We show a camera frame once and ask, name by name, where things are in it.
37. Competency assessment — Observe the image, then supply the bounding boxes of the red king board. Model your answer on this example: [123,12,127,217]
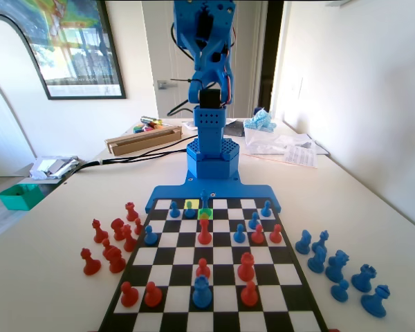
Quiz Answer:
[196,213,212,246]

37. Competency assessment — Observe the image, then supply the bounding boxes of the white door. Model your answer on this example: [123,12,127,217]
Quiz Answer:
[141,0,264,120]

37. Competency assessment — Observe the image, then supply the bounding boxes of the dark foil pouch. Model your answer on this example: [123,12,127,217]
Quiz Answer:
[225,120,247,138]

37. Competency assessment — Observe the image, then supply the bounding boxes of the blue and white cloth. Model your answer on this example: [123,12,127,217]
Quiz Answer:
[243,107,278,134]

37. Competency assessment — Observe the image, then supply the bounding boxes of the colourful small blocks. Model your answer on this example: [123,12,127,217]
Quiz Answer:
[133,124,164,134]

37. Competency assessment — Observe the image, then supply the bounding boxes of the clear plastic bag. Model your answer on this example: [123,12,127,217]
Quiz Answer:
[244,127,320,156]

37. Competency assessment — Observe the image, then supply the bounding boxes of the long cardboard box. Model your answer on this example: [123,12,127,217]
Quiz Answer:
[104,126,183,156]

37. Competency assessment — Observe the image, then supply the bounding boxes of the black framed poster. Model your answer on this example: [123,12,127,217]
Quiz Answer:
[19,0,127,100]

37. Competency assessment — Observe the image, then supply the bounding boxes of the printed paper sheet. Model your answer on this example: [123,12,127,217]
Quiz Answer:
[282,143,320,169]

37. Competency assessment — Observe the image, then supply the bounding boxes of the red rook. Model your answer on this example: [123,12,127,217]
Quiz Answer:
[124,201,139,222]
[237,251,256,282]

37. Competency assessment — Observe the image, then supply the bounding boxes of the pile of papers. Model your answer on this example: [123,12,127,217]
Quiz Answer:
[29,155,81,181]

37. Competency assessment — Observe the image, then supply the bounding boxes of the red knight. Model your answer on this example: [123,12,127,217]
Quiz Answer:
[110,216,126,242]
[107,246,127,275]

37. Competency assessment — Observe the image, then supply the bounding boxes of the white arched panel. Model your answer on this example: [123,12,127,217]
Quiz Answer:
[0,13,51,177]

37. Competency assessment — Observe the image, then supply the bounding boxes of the black and white chessboard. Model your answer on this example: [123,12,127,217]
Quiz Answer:
[98,197,329,332]

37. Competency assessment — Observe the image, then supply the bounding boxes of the blue knight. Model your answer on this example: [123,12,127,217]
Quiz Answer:
[324,249,350,283]
[295,229,312,254]

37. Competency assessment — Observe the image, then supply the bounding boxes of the green plastic box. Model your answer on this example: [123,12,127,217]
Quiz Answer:
[0,183,44,211]

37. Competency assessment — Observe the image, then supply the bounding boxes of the blue rook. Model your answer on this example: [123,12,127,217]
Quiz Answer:
[351,264,377,293]
[192,275,214,309]

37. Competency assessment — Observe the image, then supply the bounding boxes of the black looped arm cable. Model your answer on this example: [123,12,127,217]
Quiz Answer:
[170,21,195,57]

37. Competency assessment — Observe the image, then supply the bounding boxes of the silver door handle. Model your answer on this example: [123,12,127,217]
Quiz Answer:
[157,80,192,91]

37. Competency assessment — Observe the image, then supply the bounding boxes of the black arm base cable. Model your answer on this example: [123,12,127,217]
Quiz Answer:
[165,98,196,119]

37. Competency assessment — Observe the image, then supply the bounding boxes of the black cable bundle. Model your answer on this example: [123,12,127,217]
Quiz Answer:
[76,136,192,174]

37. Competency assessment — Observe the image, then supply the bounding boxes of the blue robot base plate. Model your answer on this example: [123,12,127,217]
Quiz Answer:
[145,169,283,214]

